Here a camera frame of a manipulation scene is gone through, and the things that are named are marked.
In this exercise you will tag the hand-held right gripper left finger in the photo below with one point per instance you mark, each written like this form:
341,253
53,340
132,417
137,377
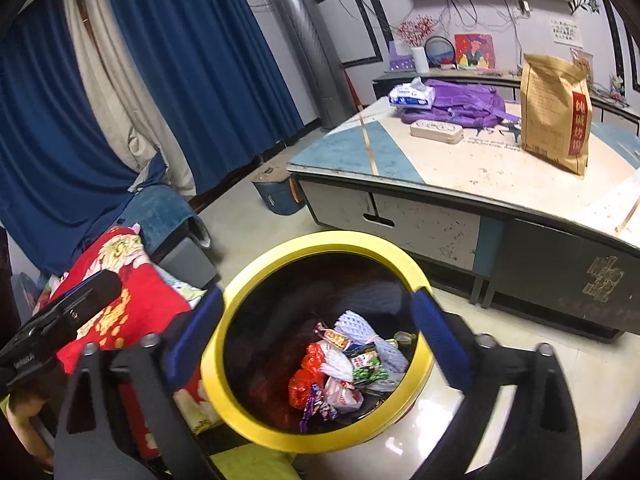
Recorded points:
195,340

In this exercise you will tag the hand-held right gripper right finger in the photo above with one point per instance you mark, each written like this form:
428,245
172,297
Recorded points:
440,335

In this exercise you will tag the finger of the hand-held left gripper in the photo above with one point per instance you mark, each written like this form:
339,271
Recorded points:
90,297

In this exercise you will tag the yellow rimmed black trash can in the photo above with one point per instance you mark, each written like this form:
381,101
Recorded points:
212,375

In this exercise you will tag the white foam net bundle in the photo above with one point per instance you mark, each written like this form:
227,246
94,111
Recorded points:
360,327

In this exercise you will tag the person's left hand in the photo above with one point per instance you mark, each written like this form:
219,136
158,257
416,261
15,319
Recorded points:
25,410

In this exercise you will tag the red floral blanket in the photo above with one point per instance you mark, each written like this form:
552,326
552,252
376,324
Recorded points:
140,285

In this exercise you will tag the green snack wrapper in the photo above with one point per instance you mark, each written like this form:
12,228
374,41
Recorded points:
367,367

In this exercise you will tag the red yellow candy wrapper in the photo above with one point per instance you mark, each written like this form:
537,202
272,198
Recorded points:
332,335

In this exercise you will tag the grey-blue sofa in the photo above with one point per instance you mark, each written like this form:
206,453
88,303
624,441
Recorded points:
160,210

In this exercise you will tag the white plastic bag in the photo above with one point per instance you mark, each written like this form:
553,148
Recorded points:
342,395

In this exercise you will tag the red plastic bag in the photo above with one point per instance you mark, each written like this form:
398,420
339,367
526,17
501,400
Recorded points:
302,385

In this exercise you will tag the purple snack wrapper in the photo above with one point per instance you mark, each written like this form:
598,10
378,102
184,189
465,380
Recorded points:
320,410

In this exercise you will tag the blue curtain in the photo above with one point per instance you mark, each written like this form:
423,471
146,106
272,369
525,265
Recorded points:
200,60
50,135

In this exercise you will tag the blue storage box stool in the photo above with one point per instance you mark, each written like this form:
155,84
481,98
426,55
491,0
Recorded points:
275,192

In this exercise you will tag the marble pattern coffee table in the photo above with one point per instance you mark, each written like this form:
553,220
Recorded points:
475,170

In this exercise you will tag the beige oblong case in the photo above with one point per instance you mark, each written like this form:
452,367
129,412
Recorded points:
436,132

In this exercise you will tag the beige curtain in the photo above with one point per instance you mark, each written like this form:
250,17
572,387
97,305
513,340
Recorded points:
110,85

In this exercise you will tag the purple backpack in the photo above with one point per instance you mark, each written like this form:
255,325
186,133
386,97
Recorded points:
470,105

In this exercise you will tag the white blue tissue pack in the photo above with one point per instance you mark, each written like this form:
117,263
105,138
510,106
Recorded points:
411,95

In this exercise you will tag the brown paper bag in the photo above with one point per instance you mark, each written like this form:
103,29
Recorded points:
550,115

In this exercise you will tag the white vase with pink flowers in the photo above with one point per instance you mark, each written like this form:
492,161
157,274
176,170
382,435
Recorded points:
421,60

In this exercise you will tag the red figure painting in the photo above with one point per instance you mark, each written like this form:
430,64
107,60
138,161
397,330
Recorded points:
474,52

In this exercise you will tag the clear packet with wooden item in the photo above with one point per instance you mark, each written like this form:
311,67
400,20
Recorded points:
582,65

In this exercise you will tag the silver tower air conditioner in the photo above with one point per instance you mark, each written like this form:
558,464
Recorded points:
310,50

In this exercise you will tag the round black frame ornament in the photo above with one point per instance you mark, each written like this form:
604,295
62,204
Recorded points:
440,52

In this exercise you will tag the white wall note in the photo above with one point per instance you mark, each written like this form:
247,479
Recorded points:
565,32

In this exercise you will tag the white wall socket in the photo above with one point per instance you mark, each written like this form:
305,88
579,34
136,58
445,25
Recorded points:
524,6

